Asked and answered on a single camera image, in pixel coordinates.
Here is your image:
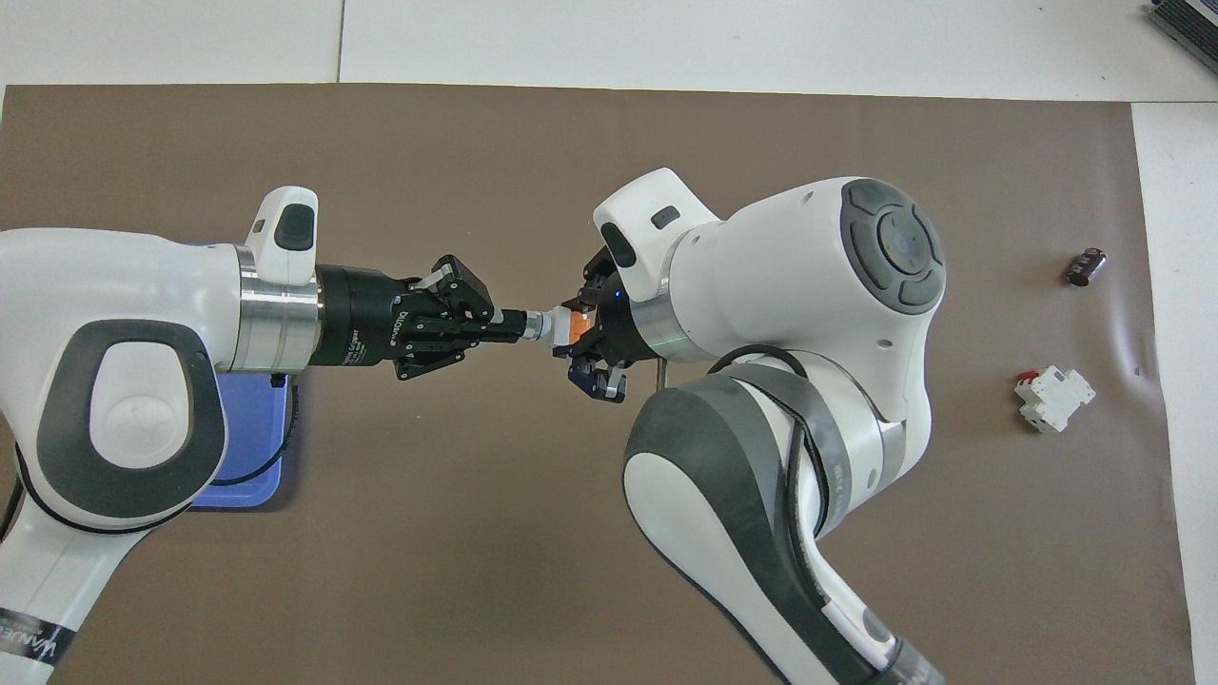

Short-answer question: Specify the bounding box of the brown table mat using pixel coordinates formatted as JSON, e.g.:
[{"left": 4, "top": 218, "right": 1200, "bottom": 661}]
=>
[{"left": 0, "top": 84, "right": 1198, "bottom": 685}]

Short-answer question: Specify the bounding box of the orange white rotary switch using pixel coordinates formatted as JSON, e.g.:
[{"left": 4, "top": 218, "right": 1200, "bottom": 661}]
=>
[{"left": 519, "top": 303, "right": 597, "bottom": 349}]

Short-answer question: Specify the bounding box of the dark brown capacitor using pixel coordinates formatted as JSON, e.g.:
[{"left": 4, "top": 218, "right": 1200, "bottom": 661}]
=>
[{"left": 1064, "top": 247, "right": 1110, "bottom": 288}]

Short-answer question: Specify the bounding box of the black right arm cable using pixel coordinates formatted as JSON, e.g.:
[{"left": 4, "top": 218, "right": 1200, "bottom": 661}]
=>
[{"left": 655, "top": 342, "right": 838, "bottom": 548}]

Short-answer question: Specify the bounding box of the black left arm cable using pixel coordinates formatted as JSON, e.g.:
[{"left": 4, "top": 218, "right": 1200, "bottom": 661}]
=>
[{"left": 205, "top": 373, "right": 305, "bottom": 488}]

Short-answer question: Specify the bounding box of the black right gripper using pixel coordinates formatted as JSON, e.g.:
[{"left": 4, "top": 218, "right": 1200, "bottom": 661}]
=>
[{"left": 567, "top": 246, "right": 658, "bottom": 403}]

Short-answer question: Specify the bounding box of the white red circuit breaker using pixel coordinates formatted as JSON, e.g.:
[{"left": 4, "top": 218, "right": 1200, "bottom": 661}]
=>
[{"left": 1013, "top": 366, "right": 1097, "bottom": 434}]

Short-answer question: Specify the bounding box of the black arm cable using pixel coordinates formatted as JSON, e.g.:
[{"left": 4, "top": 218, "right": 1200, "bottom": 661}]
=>
[
  {"left": 205, "top": 373, "right": 305, "bottom": 488},
  {"left": 655, "top": 342, "right": 838, "bottom": 548}
]

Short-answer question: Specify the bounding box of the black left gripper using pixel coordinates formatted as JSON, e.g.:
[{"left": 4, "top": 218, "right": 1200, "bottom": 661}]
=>
[{"left": 313, "top": 254, "right": 525, "bottom": 382}]

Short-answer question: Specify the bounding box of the grey ribbed device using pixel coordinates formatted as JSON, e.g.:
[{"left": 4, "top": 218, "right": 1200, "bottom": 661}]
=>
[{"left": 1146, "top": 0, "right": 1218, "bottom": 73}]

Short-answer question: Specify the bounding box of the blue plastic tray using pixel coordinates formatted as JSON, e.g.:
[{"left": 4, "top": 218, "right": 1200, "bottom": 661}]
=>
[{"left": 186, "top": 242, "right": 297, "bottom": 511}]

